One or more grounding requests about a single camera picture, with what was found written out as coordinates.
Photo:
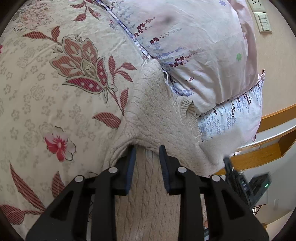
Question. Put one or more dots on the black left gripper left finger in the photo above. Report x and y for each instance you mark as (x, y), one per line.
(114, 181)

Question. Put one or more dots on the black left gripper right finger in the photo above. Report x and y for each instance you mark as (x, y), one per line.
(179, 180)

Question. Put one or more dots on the beige cable knit sweater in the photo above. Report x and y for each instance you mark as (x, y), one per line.
(154, 116)

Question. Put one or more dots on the mauve lower pillow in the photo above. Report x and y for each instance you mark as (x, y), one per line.
(242, 114)

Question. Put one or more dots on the floral cream bedspread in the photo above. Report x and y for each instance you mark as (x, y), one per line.
(67, 70)

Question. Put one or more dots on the pink tree print pillow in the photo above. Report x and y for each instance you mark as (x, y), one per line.
(207, 47)

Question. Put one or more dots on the yellow wooden bed frame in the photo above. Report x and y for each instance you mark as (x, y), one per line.
(276, 135)

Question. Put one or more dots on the white wall switch panel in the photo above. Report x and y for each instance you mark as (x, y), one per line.
(262, 22)

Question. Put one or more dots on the white wall socket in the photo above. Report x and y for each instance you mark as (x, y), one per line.
(256, 6)

